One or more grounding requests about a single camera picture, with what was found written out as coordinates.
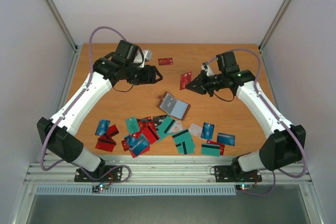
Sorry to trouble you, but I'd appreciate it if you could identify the red vip card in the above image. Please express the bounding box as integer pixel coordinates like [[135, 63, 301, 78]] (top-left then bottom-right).
[[180, 71, 192, 90]]

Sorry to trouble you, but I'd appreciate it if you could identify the brown leather card holder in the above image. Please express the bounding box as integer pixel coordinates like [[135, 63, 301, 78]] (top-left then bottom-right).
[[157, 92, 191, 120]]

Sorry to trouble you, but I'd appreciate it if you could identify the teal card black stripe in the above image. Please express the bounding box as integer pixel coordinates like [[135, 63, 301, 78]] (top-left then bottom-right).
[[157, 116, 175, 140], [172, 129, 193, 145], [176, 141, 195, 155]]

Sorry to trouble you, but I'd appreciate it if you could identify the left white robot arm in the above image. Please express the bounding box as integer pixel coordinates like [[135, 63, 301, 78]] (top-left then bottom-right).
[[37, 40, 163, 181]]

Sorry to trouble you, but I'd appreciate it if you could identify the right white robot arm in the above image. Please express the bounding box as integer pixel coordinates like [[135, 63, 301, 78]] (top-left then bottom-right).
[[186, 49, 307, 180]]

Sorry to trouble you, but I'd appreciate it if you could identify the lone red card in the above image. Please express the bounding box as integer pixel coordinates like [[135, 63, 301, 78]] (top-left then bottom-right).
[[158, 58, 173, 66]]

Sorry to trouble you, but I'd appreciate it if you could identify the white card right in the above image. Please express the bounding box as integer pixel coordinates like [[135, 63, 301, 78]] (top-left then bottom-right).
[[188, 123, 202, 138]]

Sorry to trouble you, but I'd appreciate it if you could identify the white card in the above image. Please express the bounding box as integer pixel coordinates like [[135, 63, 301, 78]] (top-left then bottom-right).
[[188, 123, 202, 138], [169, 120, 183, 133]]

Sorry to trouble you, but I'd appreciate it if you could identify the white card centre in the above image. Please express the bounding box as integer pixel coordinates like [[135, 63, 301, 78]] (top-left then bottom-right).
[[169, 120, 183, 133]]

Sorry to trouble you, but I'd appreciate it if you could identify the black vip card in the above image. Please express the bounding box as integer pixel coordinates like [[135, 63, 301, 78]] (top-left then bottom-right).
[[153, 114, 167, 127]]

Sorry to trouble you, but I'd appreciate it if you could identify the teal card upper left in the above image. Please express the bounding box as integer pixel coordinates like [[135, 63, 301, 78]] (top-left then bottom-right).
[[125, 116, 140, 134]]

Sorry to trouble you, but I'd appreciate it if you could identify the blue card far right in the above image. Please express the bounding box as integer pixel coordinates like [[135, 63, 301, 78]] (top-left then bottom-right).
[[217, 132, 235, 146]]

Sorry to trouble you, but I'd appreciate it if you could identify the blue card far left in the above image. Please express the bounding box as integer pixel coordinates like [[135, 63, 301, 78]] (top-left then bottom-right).
[[95, 119, 110, 136]]

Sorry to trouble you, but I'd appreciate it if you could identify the teal card bottom right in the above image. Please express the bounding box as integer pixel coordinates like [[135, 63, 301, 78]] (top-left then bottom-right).
[[201, 143, 221, 157]]

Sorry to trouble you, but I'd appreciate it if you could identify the red card upper left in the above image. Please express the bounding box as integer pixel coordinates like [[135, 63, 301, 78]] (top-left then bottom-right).
[[105, 124, 119, 138]]

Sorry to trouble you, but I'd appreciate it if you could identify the red card bottom right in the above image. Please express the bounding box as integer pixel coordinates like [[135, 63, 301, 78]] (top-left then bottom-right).
[[206, 140, 225, 156]]

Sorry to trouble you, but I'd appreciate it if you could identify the red card black stripe centre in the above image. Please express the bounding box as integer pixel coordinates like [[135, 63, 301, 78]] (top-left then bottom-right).
[[141, 126, 160, 144]]

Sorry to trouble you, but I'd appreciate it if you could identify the red card black stripe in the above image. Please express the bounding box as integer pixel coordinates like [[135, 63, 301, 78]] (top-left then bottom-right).
[[95, 134, 116, 152], [141, 126, 160, 144]]

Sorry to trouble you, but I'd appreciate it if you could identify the blue card lower pile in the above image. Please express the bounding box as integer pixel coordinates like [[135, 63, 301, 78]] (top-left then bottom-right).
[[129, 136, 150, 158]]

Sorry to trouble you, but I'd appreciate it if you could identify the red card black stripe left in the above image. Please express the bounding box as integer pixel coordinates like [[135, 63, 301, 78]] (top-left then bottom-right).
[[95, 134, 116, 152]]

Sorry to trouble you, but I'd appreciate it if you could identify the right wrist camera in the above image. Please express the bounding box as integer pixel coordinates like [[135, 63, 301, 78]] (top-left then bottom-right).
[[201, 62, 214, 76]]

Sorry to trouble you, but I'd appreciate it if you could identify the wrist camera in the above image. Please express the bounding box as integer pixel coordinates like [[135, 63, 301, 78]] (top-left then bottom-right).
[[201, 62, 214, 76], [134, 50, 152, 68]]

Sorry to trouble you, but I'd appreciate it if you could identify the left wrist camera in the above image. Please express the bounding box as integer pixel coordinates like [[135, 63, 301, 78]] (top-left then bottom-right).
[[134, 50, 152, 68]]

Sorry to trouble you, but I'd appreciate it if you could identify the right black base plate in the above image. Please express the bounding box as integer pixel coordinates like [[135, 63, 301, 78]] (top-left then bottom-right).
[[214, 165, 262, 183]]

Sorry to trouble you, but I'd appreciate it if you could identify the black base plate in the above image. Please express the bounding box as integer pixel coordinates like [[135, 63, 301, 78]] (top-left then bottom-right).
[[74, 165, 122, 183], [214, 165, 262, 183]]

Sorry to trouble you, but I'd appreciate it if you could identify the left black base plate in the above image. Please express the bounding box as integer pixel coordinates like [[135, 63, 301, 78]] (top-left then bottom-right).
[[74, 165, 122, 183]]

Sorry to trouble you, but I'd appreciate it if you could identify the slotted grey cable duct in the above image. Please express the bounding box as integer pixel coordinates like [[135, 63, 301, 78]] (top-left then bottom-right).
[[35, 185, 236, 196]]

